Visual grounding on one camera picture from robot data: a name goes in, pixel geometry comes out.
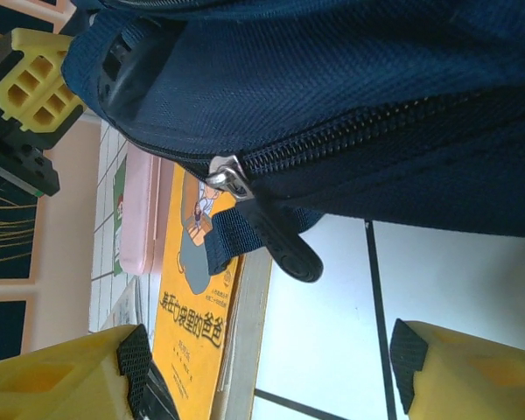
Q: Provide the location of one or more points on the pink pencil case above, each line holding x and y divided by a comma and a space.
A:
137, 219

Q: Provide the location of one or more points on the clear ruler set package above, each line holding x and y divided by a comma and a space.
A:
127, 306

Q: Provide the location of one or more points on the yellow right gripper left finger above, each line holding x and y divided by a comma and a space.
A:
48, 385

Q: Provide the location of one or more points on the navy blue backpack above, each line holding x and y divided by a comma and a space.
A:
332, 65

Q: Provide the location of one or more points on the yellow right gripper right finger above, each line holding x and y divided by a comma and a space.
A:
477, 380

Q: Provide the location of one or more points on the yellow book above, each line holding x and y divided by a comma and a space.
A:
188, 315

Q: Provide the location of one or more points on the green card package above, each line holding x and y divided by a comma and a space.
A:
119, 192

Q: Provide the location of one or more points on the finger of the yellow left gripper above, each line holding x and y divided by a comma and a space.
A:
35, 61

